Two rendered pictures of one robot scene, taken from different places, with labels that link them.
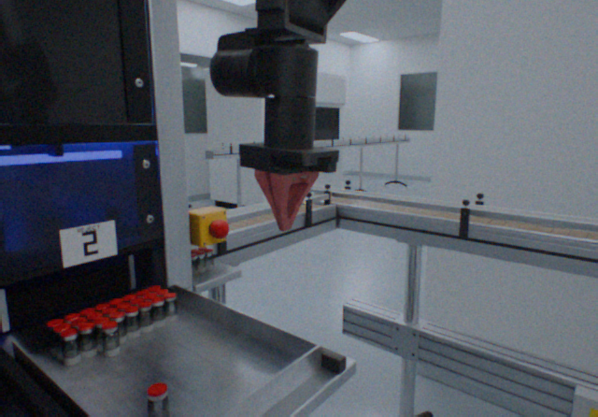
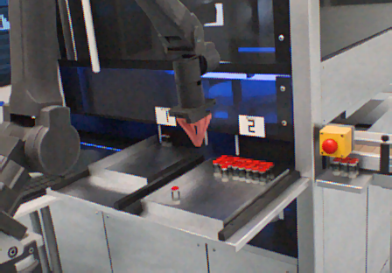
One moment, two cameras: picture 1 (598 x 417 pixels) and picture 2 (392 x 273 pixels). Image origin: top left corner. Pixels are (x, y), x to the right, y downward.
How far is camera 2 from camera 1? 1.11 m
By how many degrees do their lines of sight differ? 87
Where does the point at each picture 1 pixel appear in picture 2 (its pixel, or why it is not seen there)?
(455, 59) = not seen: outside the picture
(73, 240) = (243, 122)
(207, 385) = (203, 206)
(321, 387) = (206, 235)
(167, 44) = (300, 10)
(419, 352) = not seen: outside the picture
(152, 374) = (210, 192)
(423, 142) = not seen: outside the picture
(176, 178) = (303, 101)
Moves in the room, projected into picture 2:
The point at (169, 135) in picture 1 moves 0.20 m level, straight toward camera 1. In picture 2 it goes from (299, 71) to (231, 82)
